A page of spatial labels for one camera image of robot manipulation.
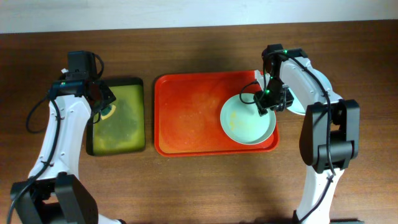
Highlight light blue plate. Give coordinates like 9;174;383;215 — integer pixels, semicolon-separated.
285;70;333;116

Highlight pale green plate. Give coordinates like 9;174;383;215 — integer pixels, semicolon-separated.
220;93;277;145

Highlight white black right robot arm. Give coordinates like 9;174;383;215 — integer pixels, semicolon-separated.
253;44;360;223

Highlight red plastic serving tray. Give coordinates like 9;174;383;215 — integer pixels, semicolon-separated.
154;70;279;157

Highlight yellow green scrub sponge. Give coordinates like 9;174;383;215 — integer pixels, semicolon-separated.
99;105;116;120

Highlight black tray with yellow water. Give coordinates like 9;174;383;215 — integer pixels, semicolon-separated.
86;77;146;156

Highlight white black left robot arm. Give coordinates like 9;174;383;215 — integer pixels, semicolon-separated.
9;80;122;223

